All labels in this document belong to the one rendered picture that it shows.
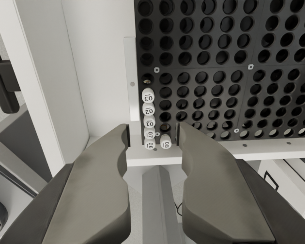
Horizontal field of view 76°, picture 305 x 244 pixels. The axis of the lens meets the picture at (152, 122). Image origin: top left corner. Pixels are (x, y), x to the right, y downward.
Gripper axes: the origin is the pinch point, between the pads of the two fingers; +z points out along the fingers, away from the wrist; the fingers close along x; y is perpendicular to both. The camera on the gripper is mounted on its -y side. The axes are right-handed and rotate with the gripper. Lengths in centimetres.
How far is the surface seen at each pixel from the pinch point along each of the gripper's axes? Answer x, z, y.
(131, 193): -17, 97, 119
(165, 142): 1.4, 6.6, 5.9
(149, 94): -0.2, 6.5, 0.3
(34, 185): -27.6, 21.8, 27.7
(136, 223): -16, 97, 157
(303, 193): 20.4, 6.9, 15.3
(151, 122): 0.0, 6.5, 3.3
